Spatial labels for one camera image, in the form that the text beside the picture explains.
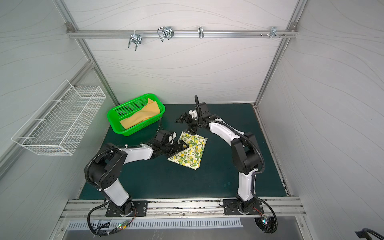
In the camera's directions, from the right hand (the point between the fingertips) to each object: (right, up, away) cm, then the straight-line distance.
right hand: (180, 122), depth 87 cm
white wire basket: (-55, -2, -20) cm, 58 cm away
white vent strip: (+7, -48, -17) cm, 51 cm away
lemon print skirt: (+6, -21, +2) cm, 22 cm away
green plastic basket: (-42, +9, +24) cm, 49 cm away
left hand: (+4, -16, +4) cm, 17 cm away
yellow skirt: (-26, +9, +27) cm, 38 cm away
